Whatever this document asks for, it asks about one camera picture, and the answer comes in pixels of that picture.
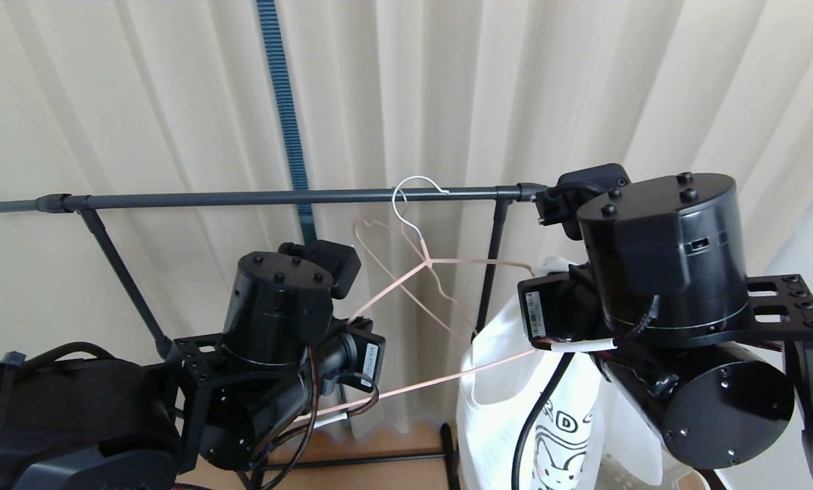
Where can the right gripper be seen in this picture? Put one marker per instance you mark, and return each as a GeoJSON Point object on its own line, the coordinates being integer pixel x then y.
{"type": "Point", "coordinates": [562, 313]}

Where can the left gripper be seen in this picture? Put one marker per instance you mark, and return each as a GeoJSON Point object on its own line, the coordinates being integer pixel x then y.
{"type": "Point", "coordinates": [362, 361]}

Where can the white printed T-shirt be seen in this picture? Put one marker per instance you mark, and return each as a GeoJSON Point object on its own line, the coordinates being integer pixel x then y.
{"type": "Point", "coordinates": [494, 408]}

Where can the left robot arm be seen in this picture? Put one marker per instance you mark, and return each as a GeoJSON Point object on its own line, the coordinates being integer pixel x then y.
{"type": "Point", "coordinates": [73, 422]}

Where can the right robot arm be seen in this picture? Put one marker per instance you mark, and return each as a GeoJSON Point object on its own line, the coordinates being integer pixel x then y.
{"type": "Point", "coordinates": [658, 272]}

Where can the white laundry basket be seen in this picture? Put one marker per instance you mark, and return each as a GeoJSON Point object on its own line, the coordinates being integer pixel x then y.
{"type": "Point", "coordinates": [637, 480]}

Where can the black clothes rack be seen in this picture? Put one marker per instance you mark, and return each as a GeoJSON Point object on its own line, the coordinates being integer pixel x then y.
{"type": "Point", "coordinates": [175, 199]}

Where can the blue ribbed strip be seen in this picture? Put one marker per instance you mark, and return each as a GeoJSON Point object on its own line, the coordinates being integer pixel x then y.
{"type": "Point", "coordinates": [284, 102]}

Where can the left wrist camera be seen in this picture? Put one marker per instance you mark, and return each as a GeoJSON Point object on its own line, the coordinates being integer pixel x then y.
{"type": "Point", "coordinates": [324, 265]}

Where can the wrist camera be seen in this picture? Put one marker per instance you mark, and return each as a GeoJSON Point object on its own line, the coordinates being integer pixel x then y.
{"type": "Point", "coordinates": [324, 265]}
{"type": "Point", "coordinates": [583, 190]}

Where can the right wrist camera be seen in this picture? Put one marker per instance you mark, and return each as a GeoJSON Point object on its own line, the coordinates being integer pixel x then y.
{"type": "Point", "coordinates": [583, 190]}

